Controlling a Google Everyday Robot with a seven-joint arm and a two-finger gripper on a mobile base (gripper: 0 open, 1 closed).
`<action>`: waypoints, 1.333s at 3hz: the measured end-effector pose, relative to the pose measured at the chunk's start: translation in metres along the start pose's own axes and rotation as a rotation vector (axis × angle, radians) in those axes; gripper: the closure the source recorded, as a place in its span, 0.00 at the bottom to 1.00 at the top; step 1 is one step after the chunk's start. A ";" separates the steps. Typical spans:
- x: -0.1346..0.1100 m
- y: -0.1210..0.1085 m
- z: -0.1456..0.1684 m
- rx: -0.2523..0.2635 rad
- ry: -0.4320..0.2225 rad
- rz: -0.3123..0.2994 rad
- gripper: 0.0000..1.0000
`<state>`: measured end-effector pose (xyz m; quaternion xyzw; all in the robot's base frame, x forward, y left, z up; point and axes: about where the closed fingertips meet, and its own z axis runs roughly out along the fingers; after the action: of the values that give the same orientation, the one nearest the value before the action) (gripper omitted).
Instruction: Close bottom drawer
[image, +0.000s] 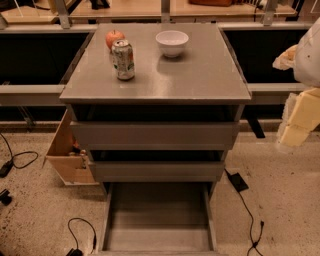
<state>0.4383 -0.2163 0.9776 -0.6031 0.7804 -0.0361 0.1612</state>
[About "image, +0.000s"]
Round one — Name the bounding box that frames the red apple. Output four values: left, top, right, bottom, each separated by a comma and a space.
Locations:
105, 30, 125, 49

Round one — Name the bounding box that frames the grey bottom drawer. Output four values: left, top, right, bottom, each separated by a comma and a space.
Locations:
96, 182, 226, 256

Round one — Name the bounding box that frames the grey metal rail frame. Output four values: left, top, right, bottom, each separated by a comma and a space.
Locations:
0, 21, 320, 108

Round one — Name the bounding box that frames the grey drawer cabinet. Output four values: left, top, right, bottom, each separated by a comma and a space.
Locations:
59, 22, 253, 188

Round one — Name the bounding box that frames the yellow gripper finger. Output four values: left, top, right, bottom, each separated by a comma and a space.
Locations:
277, 88, 320, 147

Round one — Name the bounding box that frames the wooden table background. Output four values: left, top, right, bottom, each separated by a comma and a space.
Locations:
1, 0, 296, 24

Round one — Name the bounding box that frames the grey drawer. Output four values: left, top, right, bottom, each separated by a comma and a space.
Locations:
71, 121, 239, 150
89, 161, 224, 182
96, 182, 226, 256

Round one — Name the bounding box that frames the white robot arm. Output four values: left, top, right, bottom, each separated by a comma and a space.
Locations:
272, 18, 320, 151

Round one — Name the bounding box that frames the black object left edge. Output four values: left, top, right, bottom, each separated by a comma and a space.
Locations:
0, 189, 12, 206

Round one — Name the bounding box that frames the black power adapter right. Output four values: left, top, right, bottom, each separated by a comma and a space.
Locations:
225, 170, 264, 256

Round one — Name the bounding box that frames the grey middle drawer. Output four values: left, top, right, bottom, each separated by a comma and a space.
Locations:
89, 161, 224, 182

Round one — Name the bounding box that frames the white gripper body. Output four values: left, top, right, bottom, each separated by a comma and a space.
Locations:
272, 45, 297, 70

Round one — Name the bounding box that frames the white ceramic bowl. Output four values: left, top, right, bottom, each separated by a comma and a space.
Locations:
156, 30, 189, 58

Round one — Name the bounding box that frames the cardboard box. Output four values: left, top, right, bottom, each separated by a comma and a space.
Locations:
46, 111, 97, 185

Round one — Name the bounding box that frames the crumpled soda can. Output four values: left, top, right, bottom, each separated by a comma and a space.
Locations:
112, 39, 135, 80

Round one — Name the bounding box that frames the black cable bottom left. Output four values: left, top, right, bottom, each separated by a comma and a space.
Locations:
65, 217, 98, 256

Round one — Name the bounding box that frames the grey top drawer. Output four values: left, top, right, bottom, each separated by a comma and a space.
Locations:
71, 121, 239, 150

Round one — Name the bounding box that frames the black cable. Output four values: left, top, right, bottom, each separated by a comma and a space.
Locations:
0, 132, 40, 178
65, 217, 98, 256

